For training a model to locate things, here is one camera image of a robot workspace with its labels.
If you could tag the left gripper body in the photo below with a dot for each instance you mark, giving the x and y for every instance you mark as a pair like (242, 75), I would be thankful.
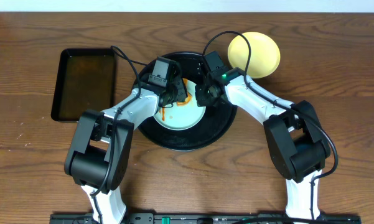
(177, 92)

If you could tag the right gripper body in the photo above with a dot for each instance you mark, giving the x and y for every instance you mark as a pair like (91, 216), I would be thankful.
(205, 97)

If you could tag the green yellow sponge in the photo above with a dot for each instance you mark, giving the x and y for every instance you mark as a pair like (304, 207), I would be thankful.
(184, 97)

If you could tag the light green plate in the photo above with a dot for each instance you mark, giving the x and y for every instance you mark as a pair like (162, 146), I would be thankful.
(181, 115)

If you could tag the yellow plate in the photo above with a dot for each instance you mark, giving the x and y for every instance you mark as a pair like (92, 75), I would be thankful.
(265, 54)

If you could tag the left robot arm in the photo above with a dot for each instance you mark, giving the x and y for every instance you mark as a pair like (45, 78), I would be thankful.
(99, 151)

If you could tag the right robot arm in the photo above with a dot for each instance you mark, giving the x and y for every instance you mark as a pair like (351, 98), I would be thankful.
(298, 146)

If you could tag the black rectangular water tray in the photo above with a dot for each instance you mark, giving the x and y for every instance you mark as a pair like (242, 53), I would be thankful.
(86, 79)

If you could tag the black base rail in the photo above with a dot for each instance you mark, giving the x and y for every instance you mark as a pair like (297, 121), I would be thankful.
(150, 218)

